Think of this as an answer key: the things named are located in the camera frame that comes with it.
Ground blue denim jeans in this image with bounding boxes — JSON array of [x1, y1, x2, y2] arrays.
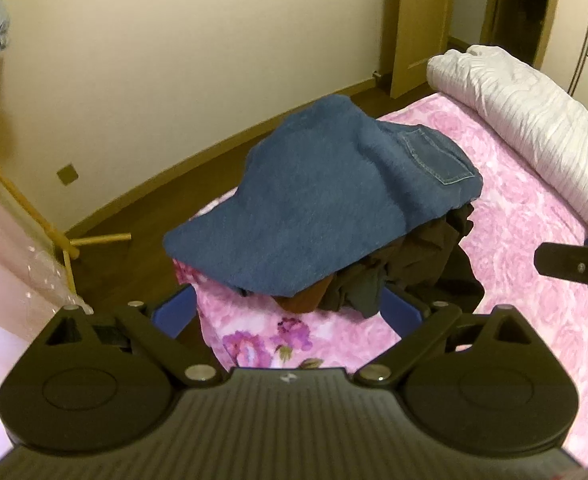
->
[[164, 94, 483, 298]]

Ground wooden clothes stand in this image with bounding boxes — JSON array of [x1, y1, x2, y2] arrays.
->
[[0, 137, 133, 297]]

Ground pale pink plastic-covered cloth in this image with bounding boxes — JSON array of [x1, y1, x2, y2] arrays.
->
[[0, 160, 92, 463]]

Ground wooden door frame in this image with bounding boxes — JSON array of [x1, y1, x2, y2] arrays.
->
[[480, 0, 564, 68]]

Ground brown crumpled garment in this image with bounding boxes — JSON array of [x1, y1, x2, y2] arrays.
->
[[273, 275, 335, 315]]

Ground dark olive crumpled garment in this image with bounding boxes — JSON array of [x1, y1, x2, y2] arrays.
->
[[319, 202, 485, 320]]

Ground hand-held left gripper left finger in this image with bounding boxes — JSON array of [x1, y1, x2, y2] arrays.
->
[[44, 284, 225, 387]]

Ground white ribbed quilt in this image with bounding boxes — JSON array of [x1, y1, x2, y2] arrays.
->
[[426, 44, 588, 226]]

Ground brass wall socket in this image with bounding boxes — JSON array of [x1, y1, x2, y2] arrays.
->
[[56, 162, 81, 186]]

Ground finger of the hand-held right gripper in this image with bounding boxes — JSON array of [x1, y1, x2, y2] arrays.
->
[[534, 242, 588, 307]]

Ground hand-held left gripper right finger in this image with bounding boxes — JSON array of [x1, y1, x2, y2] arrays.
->
[[353, 287, 535, 387]]

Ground wooden door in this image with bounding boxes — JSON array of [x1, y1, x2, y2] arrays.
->
[[389, 0, 455, 99]]

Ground pink floral blanket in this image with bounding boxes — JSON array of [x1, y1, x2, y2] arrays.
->
[[173, 92, 588, 466]]

